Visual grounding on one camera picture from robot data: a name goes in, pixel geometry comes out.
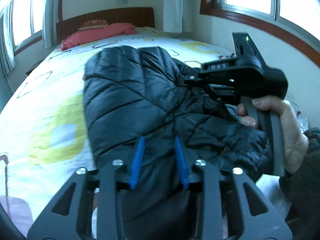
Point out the dark wooden nightstand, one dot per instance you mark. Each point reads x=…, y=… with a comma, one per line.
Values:
x=34, y=66

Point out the white curtain panel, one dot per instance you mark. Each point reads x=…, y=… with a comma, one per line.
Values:
x=50, y=19
x=7, y=48

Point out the patterned white bed sheet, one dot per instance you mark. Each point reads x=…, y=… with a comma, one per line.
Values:
x=44, y=136

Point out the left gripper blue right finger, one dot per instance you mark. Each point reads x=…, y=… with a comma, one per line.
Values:
x=229, y=204

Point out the white side window curtain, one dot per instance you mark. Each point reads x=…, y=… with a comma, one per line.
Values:
x=178, y=16

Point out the red pillow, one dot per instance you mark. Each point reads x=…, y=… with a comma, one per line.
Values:
x=91, y=35

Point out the person's right hand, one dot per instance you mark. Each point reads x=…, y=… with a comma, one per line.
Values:
x=296, y=143

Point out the white curtain right panel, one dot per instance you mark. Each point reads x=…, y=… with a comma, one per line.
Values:
x=50, y=19

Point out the black quilted down jacket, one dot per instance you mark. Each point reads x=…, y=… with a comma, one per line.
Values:
x=131, y=93

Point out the dark sleeve right forearm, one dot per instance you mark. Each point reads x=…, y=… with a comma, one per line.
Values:
x=302, y=188

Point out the dark wooden headboard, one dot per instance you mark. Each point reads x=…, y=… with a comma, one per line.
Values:
x=138, y=16

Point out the white curtain left panel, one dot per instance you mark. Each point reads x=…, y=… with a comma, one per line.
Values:
x=7, y=48

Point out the side window wooden frame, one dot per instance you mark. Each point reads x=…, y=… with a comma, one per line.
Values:
x=295, y=22

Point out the window beside wardrobe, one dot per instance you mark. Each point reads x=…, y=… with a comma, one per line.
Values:
x=26, y=21

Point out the brown patterned cushion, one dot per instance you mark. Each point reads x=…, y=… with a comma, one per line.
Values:
x=93, y=24

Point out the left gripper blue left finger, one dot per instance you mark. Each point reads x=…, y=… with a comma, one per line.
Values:
x=68, y=215

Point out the wall switch plate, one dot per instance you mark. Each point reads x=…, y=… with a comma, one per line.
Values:
x=121, y=2

